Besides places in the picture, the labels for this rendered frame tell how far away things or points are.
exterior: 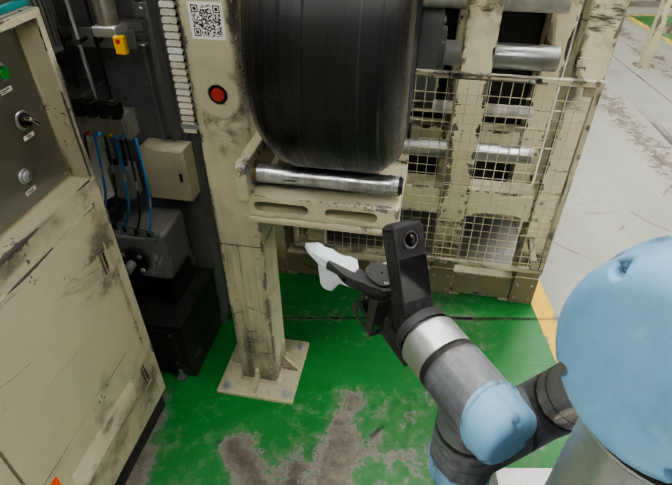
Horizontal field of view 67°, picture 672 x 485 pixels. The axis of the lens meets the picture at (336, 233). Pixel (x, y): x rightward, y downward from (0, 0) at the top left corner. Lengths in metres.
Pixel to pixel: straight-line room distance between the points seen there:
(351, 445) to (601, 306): 1.49
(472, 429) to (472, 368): 0.06
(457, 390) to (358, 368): 1.37
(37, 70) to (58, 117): 0.10
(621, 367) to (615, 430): 0.04
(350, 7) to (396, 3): 0.08
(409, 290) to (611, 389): 0.34
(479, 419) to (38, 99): 1.04
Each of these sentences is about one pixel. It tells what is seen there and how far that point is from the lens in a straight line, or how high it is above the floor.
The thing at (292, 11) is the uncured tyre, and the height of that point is 1.29.
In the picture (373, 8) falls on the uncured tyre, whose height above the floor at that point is 1.30.
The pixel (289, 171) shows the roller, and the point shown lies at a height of 0.92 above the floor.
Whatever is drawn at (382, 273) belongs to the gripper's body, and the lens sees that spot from 0.67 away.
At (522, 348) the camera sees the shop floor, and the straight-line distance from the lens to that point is 2.09.
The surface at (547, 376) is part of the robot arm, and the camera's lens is 0.66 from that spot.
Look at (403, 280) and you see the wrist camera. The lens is 0.61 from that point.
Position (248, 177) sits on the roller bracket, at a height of 0.91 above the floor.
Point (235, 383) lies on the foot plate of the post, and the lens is 1.89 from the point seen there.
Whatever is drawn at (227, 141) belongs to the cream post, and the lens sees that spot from 1.27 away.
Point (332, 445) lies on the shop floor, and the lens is 1.75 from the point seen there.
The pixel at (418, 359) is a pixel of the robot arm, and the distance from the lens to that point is 0.60.
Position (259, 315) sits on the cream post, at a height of 0.35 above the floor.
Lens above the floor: 1.52
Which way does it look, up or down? 38 degrees down
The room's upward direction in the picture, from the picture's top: straight up
